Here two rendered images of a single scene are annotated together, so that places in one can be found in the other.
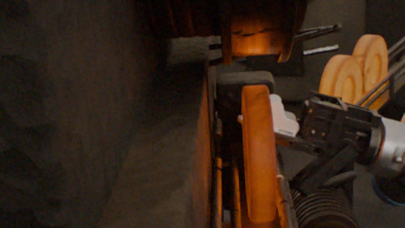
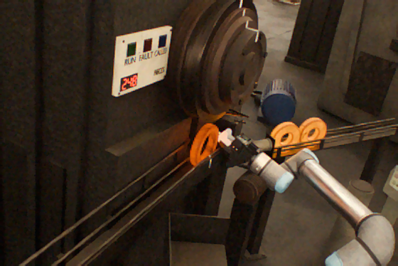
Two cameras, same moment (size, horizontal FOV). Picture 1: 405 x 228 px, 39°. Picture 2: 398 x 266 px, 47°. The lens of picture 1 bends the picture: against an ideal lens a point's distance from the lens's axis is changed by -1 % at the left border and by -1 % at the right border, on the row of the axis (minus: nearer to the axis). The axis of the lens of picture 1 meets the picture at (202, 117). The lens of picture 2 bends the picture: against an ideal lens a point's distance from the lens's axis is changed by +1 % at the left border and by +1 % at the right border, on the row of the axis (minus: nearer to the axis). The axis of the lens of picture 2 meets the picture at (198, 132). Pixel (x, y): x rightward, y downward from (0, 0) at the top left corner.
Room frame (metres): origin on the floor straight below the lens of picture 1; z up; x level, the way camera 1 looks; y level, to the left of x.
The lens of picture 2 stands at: (-0.76, -0.67, 1.61)
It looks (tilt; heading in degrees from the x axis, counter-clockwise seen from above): 26 degrees down; 23
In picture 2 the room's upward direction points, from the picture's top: 10 degrees clockwise
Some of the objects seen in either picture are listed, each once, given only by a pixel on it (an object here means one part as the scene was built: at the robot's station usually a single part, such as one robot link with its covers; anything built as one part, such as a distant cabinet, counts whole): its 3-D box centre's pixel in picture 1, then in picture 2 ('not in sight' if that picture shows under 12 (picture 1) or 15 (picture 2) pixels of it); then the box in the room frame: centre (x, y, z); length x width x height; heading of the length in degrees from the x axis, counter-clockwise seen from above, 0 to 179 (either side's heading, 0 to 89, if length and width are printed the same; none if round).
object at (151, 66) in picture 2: not in sight; (143, 60); (0.40, 0.05, 1.15); 0.26 x 0.02 x 0.18; 177
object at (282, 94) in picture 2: not in sight; (278, 99); (3.01, 0.21, 0.17); 0.57 x 0.31 x 0.34; 17
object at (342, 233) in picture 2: not in sight; (345, 227); (1.34, -0.68, 0.26); 0.12 x 0.12 x 0.52
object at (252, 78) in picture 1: (245, 141); (225, 140); (0.97, -0.07, 0.68); 0.11 x 0.08 x 0.24; 87
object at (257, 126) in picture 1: (257, 152); (205, 145); (0.74, -0.07, 0.75); 0.18 x 0.03 x 0.18; 178
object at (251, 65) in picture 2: not in sight; (244, 67); (0.73, -0.17, 1.11); 0.28 x 0.06 x 0.28; 177
